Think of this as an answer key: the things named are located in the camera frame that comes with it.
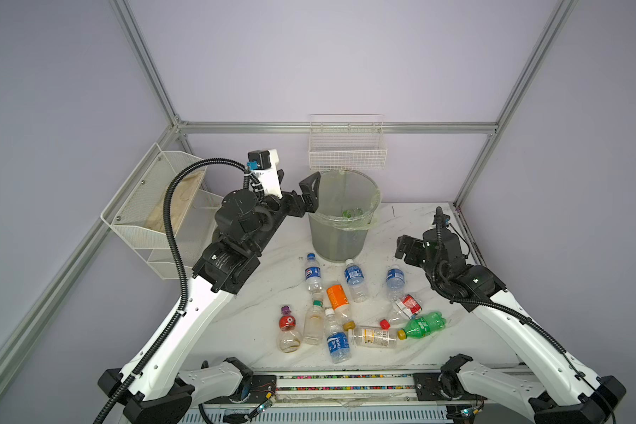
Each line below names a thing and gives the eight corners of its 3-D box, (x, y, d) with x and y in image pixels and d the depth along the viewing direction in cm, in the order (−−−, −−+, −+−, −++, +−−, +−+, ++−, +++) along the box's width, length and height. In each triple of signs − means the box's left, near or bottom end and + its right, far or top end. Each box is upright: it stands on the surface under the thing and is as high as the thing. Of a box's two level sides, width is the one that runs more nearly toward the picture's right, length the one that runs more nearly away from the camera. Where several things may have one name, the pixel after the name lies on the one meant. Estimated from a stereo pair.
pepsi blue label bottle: (306, 296, 92) (306, 292, 89) (303, 259, 102) (303, 254, 99) (323, 294, 92) (323, 290, 90) (318, 257, 103) (318, 252, 100)
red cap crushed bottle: (383, 331, 85) (385, 327, 82) (373, 312, 89) (374, 308, 86) (420, 313, 89) (423, 309, 86) (408, 296, 93) (411, 291, 90)
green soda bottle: (403, 346, 81) (406, 342, 78) (394, 330, 84) (397, 325, 81) (445, 327, 85) (449, 323, 82) (435, 313, 88) (439, 308, 85)
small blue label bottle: (385, 303, 91) (388, 295, 86) (386, 272, 99) (389, 263, 94) (400, 306, 91) (405, 298, 86) (401, 275, 99) (405, 266, 94)
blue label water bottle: (352, 303, 92) (353, 297, 87) (341, 266, 102) (342, 258, 97) (368, 300, 92) (370, 293, 88) (356, 263, 102) (357, 255, 98)
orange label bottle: (336, 325, 85) (337, 322, 83) (326, 291, 93) (326, 287, 91) (353, 321, 86) (354, 317, 84) (341, 286, 94) (341, 283, 92)
